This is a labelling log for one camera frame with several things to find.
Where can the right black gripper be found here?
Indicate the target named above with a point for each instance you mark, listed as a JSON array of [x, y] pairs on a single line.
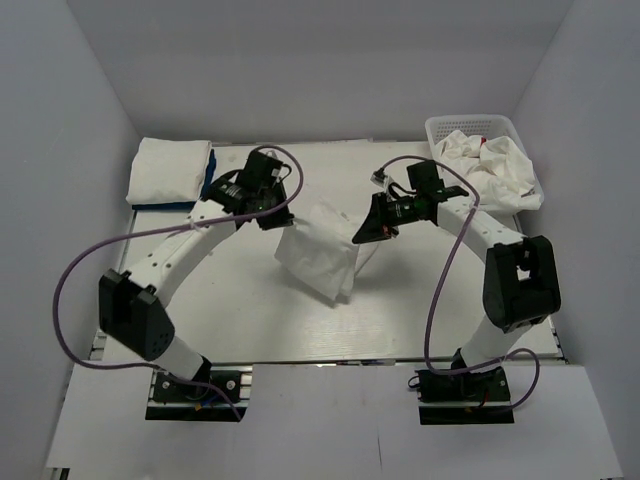
[[376, 227]]

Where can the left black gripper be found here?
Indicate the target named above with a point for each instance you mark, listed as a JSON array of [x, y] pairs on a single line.
[[280, 219]]

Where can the white robot print t shirt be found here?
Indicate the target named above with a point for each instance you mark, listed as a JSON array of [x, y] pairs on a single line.
[[318, 251]]

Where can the white red print t shirt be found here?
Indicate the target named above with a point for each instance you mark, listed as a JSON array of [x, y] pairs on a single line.
[[498, 169]]

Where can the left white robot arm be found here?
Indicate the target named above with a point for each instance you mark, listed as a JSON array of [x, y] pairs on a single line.
[[133, 303]]

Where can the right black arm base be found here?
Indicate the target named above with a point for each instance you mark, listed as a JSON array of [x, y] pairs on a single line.
[[468, 399]]

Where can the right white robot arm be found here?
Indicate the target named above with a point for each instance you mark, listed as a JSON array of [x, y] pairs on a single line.
[[520, 284]]

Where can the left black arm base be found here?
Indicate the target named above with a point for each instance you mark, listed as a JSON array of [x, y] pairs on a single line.
[[169, 400]]

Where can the folded white t shirt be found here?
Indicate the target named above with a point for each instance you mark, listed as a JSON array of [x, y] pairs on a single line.
[[157, 146]]

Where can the white plastic basket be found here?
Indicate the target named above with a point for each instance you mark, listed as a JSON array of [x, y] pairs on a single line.
[[488, 126]]

